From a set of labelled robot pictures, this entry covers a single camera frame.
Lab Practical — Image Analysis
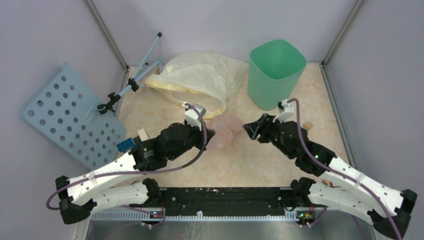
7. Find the pale wooden block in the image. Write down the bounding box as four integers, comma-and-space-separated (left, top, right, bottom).
137, 128, 149, 141

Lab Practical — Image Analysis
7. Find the light blue tripod stand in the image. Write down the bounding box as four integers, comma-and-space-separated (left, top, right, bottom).
96, 32, 163, 115

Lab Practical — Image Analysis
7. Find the light blue perforated board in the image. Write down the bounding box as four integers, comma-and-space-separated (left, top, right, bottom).
21, 63, 127, 171

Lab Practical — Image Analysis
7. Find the pink translucent trash bag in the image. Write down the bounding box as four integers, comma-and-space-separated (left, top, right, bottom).
206, 111, 244, 150

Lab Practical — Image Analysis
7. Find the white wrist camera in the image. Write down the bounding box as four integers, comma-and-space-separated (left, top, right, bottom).
273, 99, 295, 123
182, 101, 206, 131

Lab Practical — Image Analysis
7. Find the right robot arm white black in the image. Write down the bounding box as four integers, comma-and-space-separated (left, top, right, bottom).
243, 113, 418, 240

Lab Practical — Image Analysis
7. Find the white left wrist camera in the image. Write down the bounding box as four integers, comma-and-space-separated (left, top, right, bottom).
182, 101, 206, 131

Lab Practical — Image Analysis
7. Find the small wooden cube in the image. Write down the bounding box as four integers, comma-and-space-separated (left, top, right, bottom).
303, 121, 314, 131

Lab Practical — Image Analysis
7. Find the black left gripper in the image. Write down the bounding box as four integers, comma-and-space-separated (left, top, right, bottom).
168, 119, 216, 161

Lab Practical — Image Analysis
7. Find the blue block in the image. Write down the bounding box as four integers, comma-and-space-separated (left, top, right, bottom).
116, 138, 136, 153

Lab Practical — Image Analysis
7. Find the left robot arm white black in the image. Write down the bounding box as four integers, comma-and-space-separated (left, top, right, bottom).
55, 122, 216, 225

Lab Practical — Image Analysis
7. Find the green plastic trash bin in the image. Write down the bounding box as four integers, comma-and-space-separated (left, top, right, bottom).
247, 39, 308, 111

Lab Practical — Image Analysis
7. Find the wooden cylinder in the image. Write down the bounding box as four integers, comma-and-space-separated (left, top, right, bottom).
321, 179, 333, 187

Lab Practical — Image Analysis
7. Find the white toothed cable rail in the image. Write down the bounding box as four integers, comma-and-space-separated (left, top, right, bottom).
90, 209, 299, 222

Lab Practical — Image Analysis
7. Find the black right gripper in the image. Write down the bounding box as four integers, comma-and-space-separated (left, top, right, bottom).
242, 113, 295, 160

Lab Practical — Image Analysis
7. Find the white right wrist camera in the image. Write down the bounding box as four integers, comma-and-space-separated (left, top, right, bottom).
273, 99, 295, 123

